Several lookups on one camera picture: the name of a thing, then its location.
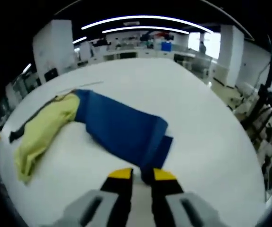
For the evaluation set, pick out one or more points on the narrow white pillar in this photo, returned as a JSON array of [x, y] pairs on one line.
[[230, 56]]

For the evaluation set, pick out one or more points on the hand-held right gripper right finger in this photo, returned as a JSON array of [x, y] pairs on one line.
[[166, 203]]

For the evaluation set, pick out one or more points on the blue crate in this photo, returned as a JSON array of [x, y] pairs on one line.
[[166, 46]]

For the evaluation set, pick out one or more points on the black chair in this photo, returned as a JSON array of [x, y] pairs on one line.
[[51, 74]]

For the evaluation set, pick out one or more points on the yellow blue black garment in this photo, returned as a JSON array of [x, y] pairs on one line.
[[126, 127]]

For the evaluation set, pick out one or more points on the short ceiling light strip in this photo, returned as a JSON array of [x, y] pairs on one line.
[[145, 28]]

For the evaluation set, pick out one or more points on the long ceiling light strip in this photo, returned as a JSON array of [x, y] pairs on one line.
[[147, 17]]

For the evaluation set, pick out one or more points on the wide white pillar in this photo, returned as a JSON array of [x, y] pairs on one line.
[[53, 49]]

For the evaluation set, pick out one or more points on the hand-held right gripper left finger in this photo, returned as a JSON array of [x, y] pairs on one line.
[[117, 201]]

